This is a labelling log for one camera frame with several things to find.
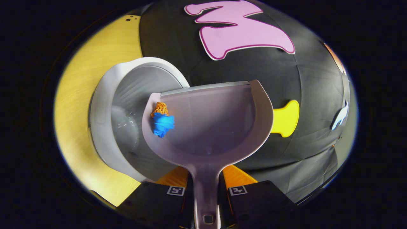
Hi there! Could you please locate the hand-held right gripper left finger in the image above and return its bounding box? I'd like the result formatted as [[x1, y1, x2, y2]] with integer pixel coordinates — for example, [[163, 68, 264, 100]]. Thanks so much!
[[116, 165, 194, 228]]

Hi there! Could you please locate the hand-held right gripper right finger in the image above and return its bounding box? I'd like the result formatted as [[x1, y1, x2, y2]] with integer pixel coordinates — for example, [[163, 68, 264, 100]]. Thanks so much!
[[219, 164, 298, 228]]

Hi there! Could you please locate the blue paper trash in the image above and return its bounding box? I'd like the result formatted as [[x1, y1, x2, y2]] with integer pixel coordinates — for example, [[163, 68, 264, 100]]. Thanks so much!
[[153, 113, 175, 138]]

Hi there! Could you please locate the pink dustpan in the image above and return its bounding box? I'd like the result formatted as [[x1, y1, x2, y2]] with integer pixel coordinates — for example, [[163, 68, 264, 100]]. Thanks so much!
[[141, 80, 274, 229]]

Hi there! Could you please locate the white ribbed garbage bin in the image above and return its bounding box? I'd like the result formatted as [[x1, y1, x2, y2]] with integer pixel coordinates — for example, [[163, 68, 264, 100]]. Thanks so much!
[[90, 57, 191, 182]]

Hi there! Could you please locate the orange paper trash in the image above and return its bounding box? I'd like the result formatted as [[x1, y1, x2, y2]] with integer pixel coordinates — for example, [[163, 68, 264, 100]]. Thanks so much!
[[151, 102, 169, 117]]

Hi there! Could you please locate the yellow wooden desktop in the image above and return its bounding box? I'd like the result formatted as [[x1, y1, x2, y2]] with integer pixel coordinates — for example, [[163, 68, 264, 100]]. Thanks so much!
[[53, 14, 143, 209]]

